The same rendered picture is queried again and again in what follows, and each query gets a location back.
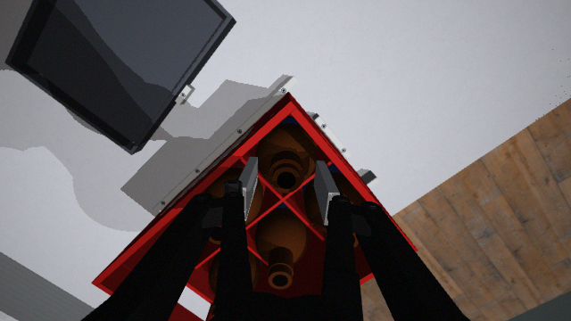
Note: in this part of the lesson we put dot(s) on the brown glass bottle with blue label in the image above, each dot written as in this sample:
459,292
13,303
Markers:
281,239

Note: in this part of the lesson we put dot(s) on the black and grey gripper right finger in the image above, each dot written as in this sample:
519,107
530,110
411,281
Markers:
410,290

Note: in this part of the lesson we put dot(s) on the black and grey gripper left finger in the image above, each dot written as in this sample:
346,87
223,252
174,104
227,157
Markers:
151,290

